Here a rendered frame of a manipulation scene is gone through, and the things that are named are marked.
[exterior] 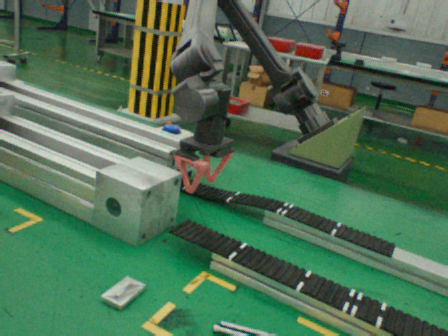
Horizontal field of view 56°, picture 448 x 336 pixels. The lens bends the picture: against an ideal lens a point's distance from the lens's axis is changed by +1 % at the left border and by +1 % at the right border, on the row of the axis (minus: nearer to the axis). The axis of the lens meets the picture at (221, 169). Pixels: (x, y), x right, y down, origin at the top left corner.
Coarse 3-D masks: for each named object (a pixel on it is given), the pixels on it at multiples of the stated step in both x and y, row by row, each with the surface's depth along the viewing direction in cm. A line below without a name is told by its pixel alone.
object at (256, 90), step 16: (256, 80) 577; (240, 96) 584; (256, 96) 574; (272, 96) 596; (320, 96) 542; (336, 96) 533; (352, 96) 530; (416, 112) 499; (432, 112) 489; (432, 128) 492
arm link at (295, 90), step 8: (296, 80) 117; (288, 88) 118; (296, 88) 116; (288, 96) 118; (296, 96) 117; (304, 96) 115; (288, 104) 118; (296, 104) 118; (304, 104) 120; (312, 104) 121
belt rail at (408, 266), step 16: (272, 224) 76; (288, 224) 75; (304, 224) 73; (320, 240) 72; (336, 240) 71; (352, 256) 70; (368, 256) 70; (384, 256) 68; (400, 256) 68; (416, 256) 68; (400, 272) 67; (416, 272) 66; (432, 272) 65; (432, 288) 65
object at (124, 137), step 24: (24, 96) 99; (48, 96) 103; (48, 120) 94; (72, 120) 90; (96, 120) 97; (120, 120) 93; (96, 144) 88; (120, 144) 86; (144, 144) 82; (168, 144) 88; (192, 168) 90
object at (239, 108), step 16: (224, 48) 366; (240, 48) 361; (288, 48) 372; (304, 48) 351; (320, 48) 346; (224, 64) 370; (320, 64) 347; (320, 80) 352; (240, 112) 386; (256, 112) 407; (272, 112) 419; (288, 128) 370
